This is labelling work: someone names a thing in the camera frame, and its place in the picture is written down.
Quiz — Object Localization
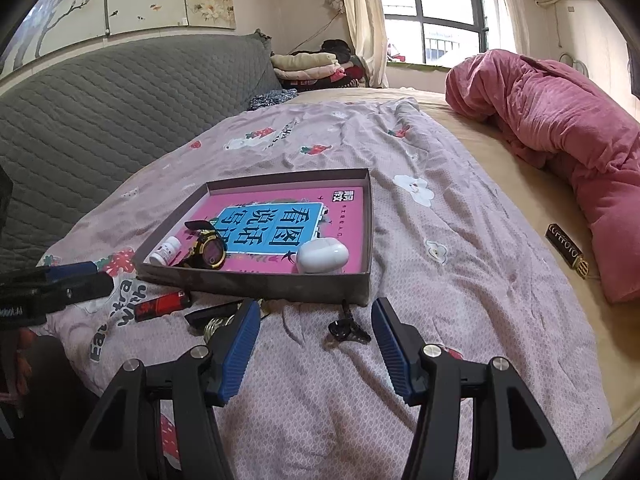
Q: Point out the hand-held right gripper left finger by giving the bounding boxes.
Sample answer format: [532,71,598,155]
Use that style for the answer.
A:
[60,299,262,480]

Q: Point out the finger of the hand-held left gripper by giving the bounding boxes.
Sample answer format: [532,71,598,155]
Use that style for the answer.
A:
[10,261,99,285]
[42,272,116,311]

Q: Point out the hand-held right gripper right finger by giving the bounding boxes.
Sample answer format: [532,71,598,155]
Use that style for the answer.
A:
[371,297,578,480]

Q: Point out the black key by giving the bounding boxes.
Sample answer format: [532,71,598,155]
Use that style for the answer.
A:
[327,300,372,346]

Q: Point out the grey cardboard box tray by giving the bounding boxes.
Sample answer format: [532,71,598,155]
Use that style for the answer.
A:
[135,167,375,307]

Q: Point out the red lighter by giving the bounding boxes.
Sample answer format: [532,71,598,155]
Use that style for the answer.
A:
[134,291,192,323]

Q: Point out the white pill bottle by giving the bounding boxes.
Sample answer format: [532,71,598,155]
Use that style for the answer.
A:
[148,236,182,267]

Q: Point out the black and yellow wristwatch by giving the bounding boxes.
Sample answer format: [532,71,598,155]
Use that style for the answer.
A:
[171,220,230,271]

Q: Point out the white earbud case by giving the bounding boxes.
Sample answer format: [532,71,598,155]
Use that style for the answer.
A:
[296,238,349,275]

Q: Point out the pink printed strawberry blanket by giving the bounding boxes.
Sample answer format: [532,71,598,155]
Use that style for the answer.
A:
[30,97,613,480]

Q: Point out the pink book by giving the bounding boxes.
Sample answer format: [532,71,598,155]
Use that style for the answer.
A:
[170,187,363,275]

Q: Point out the grey quilted headboard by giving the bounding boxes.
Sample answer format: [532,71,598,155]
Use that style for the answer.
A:
[0,30,283,273]

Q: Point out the beige bed sheet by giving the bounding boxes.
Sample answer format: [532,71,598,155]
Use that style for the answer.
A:
[295,87,640,476]

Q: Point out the blue patterned cloth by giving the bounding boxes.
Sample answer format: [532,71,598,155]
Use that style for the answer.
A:
[248,89,299,111]

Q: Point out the dark red folded clothes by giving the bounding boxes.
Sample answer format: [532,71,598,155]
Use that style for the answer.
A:
[280,62,368,92]

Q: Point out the pink folded cloth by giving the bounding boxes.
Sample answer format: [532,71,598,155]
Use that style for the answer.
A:
[275,65,347,82]

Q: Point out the beige folded cloth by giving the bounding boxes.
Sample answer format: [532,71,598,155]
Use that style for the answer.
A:
[271,52,339,74]

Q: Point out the pink quilt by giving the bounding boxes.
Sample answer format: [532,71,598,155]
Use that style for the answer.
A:
[445,49,640,305]

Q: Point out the black clothes pile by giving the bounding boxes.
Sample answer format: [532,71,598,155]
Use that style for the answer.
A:
[292,39,354,63]

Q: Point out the cream curtain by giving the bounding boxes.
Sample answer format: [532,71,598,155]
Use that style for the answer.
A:
[337,0,390,90]
[475,0,532,57]

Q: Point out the window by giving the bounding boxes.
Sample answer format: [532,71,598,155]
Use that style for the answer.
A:
[382,0,488,66]

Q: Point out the black key holder with ring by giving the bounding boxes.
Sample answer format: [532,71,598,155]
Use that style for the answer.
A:
[184,298,257,342]

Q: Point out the metal wire rack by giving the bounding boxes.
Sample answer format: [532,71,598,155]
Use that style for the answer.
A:
[560,52,592,79]

